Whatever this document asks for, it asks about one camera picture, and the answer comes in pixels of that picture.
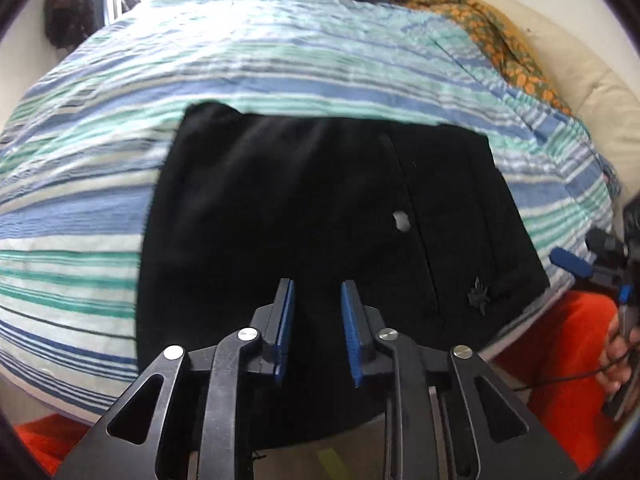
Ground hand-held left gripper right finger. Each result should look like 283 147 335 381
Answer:
340 280 581 480

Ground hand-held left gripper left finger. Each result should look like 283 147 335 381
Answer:
55 277 297 480

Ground black pants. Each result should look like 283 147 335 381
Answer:
135 101 551 453

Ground person's right hand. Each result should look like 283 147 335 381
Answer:
599 326 640 397

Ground red-orange cloth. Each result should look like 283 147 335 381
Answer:
12 290 621 476

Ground cream cushion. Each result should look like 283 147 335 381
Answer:
442 0 640 196

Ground orange floral blanket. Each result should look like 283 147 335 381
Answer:
400 0 576 118

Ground blue green striped bed sheet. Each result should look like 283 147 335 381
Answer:
0 0 623 426

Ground black cable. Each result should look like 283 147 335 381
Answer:
514 340 640 393

